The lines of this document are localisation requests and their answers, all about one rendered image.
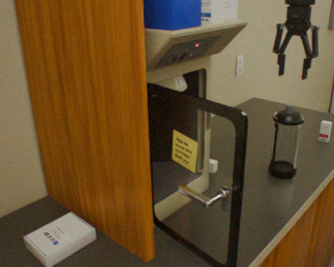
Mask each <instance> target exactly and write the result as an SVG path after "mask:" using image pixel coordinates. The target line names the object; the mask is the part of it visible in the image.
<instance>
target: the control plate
mask: <svg viewBox="0 0 334 267"><path fill-rule="evenodd" d="M220 37H221V36H214V37H211V38H206V39H201V40H197V41H189V42H185V43H180V44H174V45H172V47H171V48H170V50H169V51H168V52H167V53H166V55H165V56H164V57H163V58H162V59H161V61H159V63H158V65H157V66H156V67H155V68H158V67H162V66H167V65H171V64H176V63H178V62H182V61H185V60H189V59H193V58H199V57H203V55H204V54H205V53H206V52H207V51H208V50H209V49H210V48H211V47H212V45H213V44H214V43H215V42H216V41H217V40H218V39H219V38H220ZM207 42H208V43H207ZM206 43H207V44H206ZM197 44H199V45H198V46H196V45H197ZM195 46H196V47H195ZM202 50H203V53H201V51H202ZM196 52H198V55H196V54H195V53H196ZM185 53H187V55H186V56H185V57H184V58H183V59H181V60H179V59H180V58H181V56H182V55H183V54H185ZM191 53H192V56H189V55H190V54H191ZM174 57H177V59H176V60H175V61H172V59H173V58H174ZM167 59H168V61H167V62H164V61H165V60H167ZM155 68H154V69H155Z"/></svg>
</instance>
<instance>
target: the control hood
mask: <svg viewBox="0 0 334 267"><path fill-rule="evenodd" d="M248 22H249V21H247V20H237V19H224V22H215V23H204V22H201V26H199V27H192V28H189V29H181V30H177V31H165V30H158V29H144V40H145V52H146V72H149V71H153V70H156V69H159V68H163V67H167V66H172V65H176V64H180V63H183V62H187V61H190V60H194V59H196V58H193V59H189V60H185V61H182V62H178V63H176V64H171V65H167V66H162V67H158V68H155V67H156V66H157V65H158V63H159V61H161V59H162V58H163V57H164V56H165V55H166V53H167V52H168V51H169V50H170V48H171V47H172V45H176V44H180V43H185V42H189V41H197V40H201V39H206V38H211V37H214V36H221V37H220V38H219V39H218V40H217V41H216V42H215V43H214V44H213V45H212V47H211V48H210V49H209V50H208V51H207V52H206V53H205V54H204V55H203V57H207V56H210V55H214V54H217V53H220V52H221V51H222V50H223V49H224V48H225V47H226V46H227V45H229V44H230V42H231V41H232V40H233V39H234V38H235V37H236V36H237V34H238V33H239V32H241V31H242V30H243V29H244V28H245V26H247V24H248ZM203 57H199V58H203ZM154 68H155V69H154Z"/></svg>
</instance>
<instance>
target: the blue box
mask: <svg viewBox="0 0 334 267"><path fill-rule="evenodd" d="M201 11H202V0H143V15H144V28H145V29H158V30H165V31H177V30H181V29H189V28H192V27H199V26H201Z"/></svg>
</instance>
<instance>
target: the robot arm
mask: <svg viewBox="0 0 334 267"><path fill-rule="evenodd" d="M315 2H316V0H284V3H285V4H289V6H287V10H286V11H287V15H286V21H285V22H284V23H283V24H282V23H279V24H277V33H276V36H275V43H274V47H273V50H272V52H273V53H275V54H277V56H278V59H277V64H278V65H279V74H278V76H282V75H283V74H284V68H285V56H286V55H284V51H285V49H286V48H287V46H288V43H289V41H290V39H291V38H292V36H299V37H300V39H301V40H302V44H303V48H304V51H305V54H306V58H304V59H303V70H302V78H301V80H305V79H306V78H307V73H308V69H310V67H311V62H312V59H313V58H316V57H318V32H319V26H315V25H312V24H311V22H310V19H311V17H310V16H311V11H312V7H310V5H313V4H315ZM284 27H285V28H286V29H287V30H288V31H287V33H286V37H285V38H284V41H283V42H282V45H281V38H282V33H283V29H284ZM309 28H310V31H311V32H312V51H311V48H310V44H309V40H308V34H307V31H308V29H309ZM280 45H281V47H280ZM279 47H280V48H279Z"/></svg>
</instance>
